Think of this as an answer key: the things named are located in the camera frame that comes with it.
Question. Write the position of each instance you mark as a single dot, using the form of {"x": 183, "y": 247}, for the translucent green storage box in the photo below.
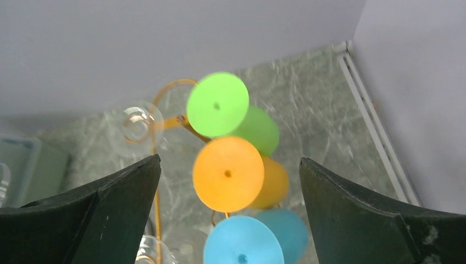
{"x": 30, "y": 170}

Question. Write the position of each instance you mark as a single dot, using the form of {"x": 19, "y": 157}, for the orange plastic wine glass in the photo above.
{"x": 229, "y": 175}

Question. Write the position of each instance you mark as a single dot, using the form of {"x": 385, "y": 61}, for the gold wire glass rack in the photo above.
{"x": 178, "y": 121}

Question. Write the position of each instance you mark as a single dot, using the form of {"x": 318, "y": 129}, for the green plastic wine glass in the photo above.
{"x": 219, "y": 105}

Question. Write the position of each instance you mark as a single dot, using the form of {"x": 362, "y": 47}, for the clear wine glass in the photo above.
{"x": 128, "y": 129}
{"x": 182, "y": 245}

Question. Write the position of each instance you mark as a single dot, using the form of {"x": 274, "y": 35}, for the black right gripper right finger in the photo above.
{"x": 353, "y": 224}

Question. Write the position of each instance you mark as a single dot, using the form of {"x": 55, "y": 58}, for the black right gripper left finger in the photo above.
{"x": 99, "y": 222}

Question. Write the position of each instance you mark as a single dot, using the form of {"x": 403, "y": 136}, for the blue plastic wine glass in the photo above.
{"x": 272, "y": 236}

